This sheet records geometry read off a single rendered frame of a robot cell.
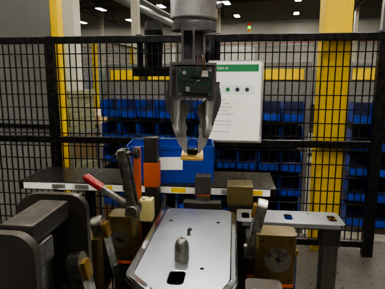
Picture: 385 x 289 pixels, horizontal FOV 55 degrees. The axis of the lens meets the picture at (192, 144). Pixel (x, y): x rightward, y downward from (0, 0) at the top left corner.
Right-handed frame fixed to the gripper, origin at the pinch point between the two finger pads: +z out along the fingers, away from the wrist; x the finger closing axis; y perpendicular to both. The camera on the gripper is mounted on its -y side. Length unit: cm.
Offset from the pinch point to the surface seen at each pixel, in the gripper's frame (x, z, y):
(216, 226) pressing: 6.4, 27.4, -28.6
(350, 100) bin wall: 101, 3, -180
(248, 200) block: 17, 26, -45
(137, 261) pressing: -11.3, 27.1, -8.7
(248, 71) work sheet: 19, -13, -77
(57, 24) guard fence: -95, -44, -195
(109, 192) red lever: -20.9, 17.3, -24.7
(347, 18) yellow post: 54, -33, -77
